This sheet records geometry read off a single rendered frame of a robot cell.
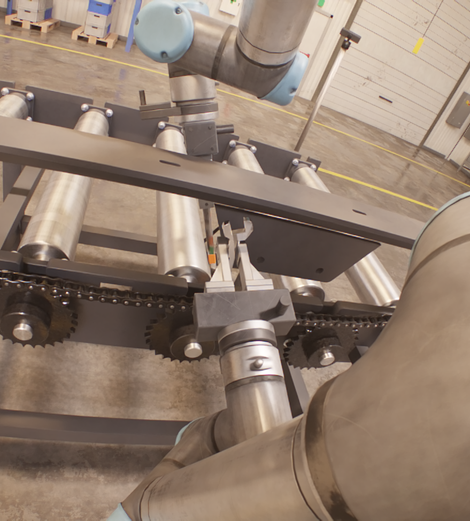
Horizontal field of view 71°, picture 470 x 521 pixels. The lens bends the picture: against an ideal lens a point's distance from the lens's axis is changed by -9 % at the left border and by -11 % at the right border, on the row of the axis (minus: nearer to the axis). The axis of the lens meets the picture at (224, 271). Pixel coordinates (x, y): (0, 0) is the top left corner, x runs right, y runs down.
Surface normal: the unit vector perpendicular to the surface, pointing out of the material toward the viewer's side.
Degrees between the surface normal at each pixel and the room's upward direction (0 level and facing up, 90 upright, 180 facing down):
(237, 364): 58
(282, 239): 90
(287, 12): 130
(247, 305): 21
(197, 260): 14
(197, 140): 76
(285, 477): 81
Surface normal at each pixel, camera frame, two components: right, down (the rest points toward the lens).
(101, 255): 0.33, -0.74
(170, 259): -0.47, -0.60
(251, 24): -0.73, 0.66
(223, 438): -0.77, -0.06
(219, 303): 0.12, -0.55
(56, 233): 0.62, -0.64
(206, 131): 0.14, 0.45
